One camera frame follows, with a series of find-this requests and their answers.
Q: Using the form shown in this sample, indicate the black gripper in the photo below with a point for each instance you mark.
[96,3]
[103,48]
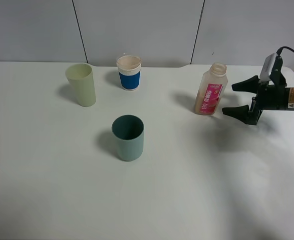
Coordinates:
[268,97]

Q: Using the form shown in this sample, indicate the pink label drink bottle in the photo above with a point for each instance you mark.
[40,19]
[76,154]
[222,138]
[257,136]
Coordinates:
[212,86]

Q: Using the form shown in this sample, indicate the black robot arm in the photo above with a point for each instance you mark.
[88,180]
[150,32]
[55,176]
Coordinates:
[290,92]

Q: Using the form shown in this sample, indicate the blue white paper cup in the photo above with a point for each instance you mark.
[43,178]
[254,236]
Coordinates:
[129,68]

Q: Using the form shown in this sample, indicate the teal plastic cup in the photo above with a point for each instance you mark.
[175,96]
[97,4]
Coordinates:
[128,131]

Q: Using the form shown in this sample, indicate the pale green plastic cup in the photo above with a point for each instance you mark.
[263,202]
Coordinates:
[80,77]

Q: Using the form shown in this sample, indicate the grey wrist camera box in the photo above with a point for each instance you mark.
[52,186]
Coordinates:
[271,69]

